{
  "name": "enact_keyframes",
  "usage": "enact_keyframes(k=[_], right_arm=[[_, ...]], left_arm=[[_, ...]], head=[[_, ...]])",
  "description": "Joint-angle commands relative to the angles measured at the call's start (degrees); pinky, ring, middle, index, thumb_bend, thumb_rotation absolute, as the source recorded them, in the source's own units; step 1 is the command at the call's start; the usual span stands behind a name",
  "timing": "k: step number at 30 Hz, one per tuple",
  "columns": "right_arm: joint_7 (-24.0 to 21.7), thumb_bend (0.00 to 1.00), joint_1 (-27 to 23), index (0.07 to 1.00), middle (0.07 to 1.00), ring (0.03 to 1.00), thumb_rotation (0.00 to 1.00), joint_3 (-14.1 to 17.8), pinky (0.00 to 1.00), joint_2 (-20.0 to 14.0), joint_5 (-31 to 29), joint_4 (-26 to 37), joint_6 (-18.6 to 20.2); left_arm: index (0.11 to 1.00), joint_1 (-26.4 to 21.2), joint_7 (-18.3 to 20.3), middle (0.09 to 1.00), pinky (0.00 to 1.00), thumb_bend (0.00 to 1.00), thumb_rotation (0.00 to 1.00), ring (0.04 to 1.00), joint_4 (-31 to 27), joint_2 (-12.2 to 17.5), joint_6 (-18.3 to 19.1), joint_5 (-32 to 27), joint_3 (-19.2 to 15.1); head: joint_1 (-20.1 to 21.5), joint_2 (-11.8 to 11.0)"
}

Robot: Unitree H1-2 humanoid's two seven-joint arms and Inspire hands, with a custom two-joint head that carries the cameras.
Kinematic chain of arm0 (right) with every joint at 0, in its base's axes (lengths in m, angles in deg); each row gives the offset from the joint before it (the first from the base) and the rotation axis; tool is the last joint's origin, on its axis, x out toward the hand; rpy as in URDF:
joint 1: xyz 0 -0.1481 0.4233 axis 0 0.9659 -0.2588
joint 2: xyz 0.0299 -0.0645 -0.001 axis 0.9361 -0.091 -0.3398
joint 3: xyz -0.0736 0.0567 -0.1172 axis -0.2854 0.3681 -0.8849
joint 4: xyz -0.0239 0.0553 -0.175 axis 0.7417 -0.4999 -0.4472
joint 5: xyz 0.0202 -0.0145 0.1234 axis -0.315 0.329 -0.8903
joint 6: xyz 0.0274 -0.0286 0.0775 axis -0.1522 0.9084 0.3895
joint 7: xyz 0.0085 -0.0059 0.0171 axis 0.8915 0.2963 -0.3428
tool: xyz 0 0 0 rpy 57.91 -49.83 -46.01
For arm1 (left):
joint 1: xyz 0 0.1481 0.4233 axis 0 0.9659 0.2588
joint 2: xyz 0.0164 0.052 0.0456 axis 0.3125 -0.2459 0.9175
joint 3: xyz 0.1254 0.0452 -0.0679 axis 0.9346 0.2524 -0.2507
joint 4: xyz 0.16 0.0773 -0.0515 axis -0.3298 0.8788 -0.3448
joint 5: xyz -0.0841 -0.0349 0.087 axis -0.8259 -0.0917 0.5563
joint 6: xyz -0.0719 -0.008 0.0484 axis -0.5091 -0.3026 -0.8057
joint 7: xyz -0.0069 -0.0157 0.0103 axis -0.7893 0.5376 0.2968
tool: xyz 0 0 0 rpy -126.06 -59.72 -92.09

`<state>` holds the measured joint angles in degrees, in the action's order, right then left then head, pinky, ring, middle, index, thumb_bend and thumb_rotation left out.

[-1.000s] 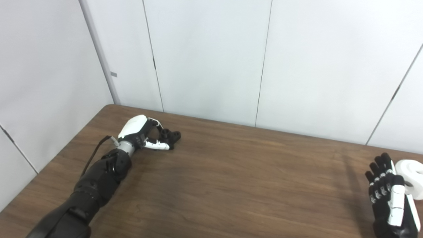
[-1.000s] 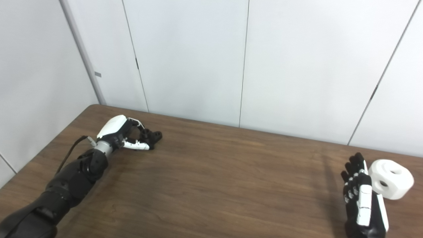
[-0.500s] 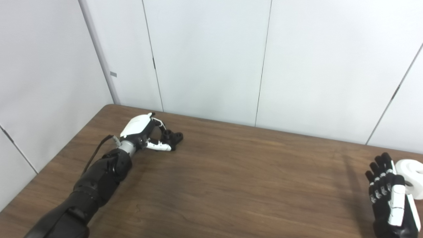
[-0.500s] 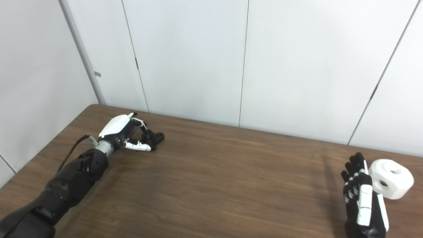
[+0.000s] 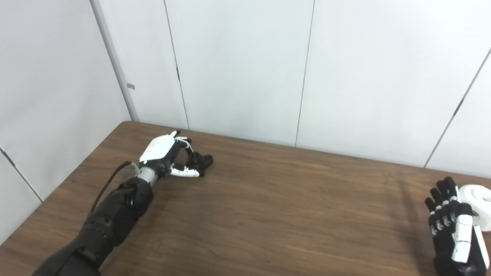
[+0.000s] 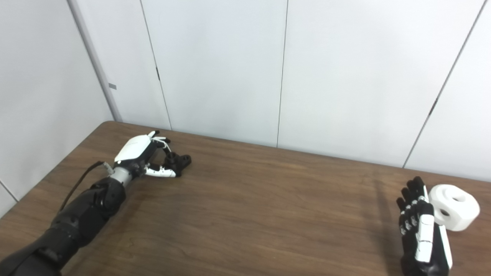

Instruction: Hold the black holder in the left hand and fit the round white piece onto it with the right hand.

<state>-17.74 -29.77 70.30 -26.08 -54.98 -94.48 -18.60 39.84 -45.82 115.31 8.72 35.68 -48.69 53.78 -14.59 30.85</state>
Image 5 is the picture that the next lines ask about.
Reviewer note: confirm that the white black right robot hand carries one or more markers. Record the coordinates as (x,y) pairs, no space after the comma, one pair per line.
(458,237)

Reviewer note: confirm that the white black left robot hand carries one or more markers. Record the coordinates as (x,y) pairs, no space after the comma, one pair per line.
(157,147)

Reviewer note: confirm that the round white plastic piece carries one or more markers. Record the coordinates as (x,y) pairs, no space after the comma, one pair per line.
(481,209)

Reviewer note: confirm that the black flanged holder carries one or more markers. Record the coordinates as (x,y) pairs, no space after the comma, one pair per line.
(201,161)

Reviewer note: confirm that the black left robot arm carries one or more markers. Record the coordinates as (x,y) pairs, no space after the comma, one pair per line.
(111,218)

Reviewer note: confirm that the black panel hinge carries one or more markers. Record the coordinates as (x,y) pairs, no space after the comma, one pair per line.
(458,108)
(178,73)

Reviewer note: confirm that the grey wall corner trim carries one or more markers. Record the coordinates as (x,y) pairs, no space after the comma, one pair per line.
(115,61)

